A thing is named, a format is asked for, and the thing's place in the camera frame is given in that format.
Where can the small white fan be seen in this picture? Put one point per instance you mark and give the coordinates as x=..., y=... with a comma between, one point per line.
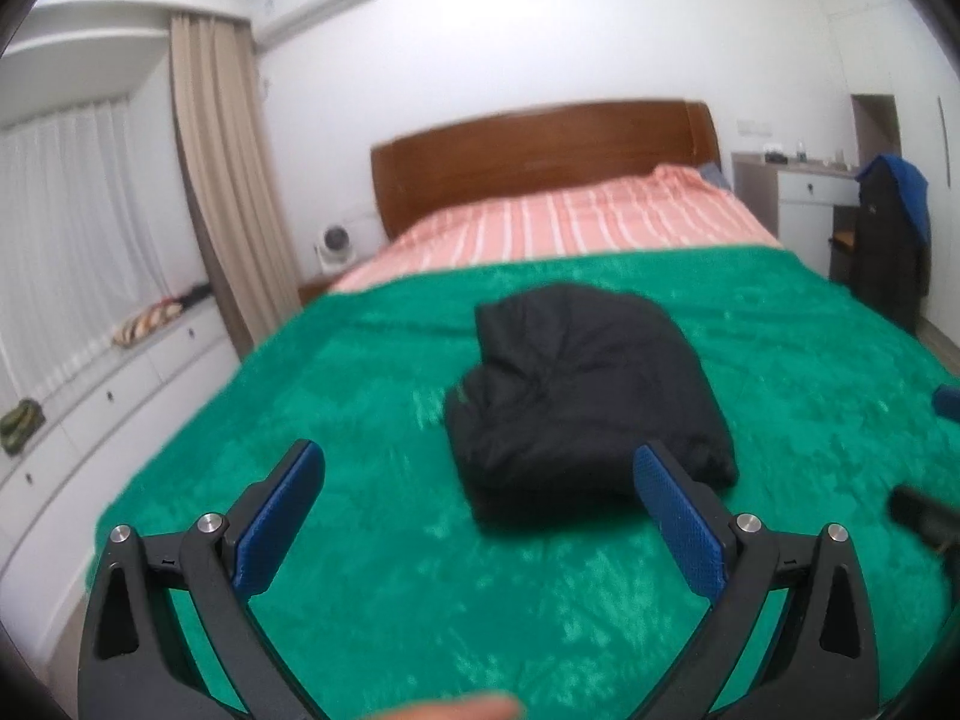
x=334, y=249

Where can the brown wooden headboard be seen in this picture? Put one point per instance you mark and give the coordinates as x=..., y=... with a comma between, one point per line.
x=535, y=150

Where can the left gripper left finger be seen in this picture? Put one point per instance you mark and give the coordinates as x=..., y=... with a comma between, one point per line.
x=135, y=660

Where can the wooden nightstand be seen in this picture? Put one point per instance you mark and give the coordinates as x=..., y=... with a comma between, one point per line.
x=317, y=287

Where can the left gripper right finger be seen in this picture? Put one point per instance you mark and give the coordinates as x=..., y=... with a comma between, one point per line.
x=788, y=632

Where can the green camouflage item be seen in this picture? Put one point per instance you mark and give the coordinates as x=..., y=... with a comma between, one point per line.
x=19, y=425

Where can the white sheer curtain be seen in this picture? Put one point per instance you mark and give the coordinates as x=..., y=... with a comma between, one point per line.
x=95, y=228

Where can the white desk with drawer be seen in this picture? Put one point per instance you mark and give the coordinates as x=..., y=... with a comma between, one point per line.
x=799, y=203

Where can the white window drawer cabinet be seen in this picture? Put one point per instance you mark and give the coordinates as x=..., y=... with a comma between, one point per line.
x=91, y=448

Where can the striped cushion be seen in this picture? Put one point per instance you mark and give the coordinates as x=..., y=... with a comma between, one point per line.
x=134, y=331

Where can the black puffer jacket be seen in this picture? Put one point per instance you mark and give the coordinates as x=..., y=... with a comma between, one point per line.
x=571, y=381

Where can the pink striped bed sheet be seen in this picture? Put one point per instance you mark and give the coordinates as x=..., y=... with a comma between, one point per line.
x=674, y=207

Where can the green plush blanket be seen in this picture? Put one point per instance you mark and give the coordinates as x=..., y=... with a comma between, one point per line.
x=391, y=593

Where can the blue garment on chair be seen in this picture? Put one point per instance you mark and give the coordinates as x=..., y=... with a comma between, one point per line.
x=912, y=189

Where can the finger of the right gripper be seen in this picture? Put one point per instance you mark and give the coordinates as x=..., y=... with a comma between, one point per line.
x=946, y=402
x=936, y=523

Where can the black coat on chair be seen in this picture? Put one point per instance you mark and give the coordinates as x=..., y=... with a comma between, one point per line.
x=890, y=267

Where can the person right hand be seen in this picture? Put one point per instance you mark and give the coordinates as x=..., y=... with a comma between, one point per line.
x=483, y=706

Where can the white air conditioner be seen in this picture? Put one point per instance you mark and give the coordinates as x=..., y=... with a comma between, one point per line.
x=276, y=21

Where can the beige curtain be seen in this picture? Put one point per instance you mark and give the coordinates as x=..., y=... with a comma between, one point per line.
x=227, y=162

